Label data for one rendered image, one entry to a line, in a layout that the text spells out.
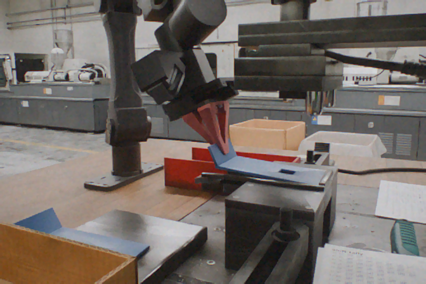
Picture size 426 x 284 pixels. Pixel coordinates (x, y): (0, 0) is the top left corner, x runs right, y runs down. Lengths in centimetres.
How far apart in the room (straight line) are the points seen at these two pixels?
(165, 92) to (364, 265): 28
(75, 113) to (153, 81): 727
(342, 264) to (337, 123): 466
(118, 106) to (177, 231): 34
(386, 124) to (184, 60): 452
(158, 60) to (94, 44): 970
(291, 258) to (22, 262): 27
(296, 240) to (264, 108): 491
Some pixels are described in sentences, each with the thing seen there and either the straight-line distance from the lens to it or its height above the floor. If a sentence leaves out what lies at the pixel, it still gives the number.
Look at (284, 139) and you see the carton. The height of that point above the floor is 65.
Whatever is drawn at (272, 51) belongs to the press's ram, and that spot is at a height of 115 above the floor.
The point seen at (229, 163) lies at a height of 100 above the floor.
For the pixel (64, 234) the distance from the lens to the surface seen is 50.
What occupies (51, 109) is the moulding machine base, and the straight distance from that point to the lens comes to 827.
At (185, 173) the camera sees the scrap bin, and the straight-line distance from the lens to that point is 71.
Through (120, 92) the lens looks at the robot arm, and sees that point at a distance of 75.
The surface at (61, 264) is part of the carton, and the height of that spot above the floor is 95.
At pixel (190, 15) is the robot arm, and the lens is 45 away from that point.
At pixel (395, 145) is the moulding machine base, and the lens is 496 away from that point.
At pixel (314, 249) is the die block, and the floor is 94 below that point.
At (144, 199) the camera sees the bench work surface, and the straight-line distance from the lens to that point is 67.
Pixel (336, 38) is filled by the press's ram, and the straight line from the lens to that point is 41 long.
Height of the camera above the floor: 112
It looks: 9 degrees down
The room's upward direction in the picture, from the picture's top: straight up
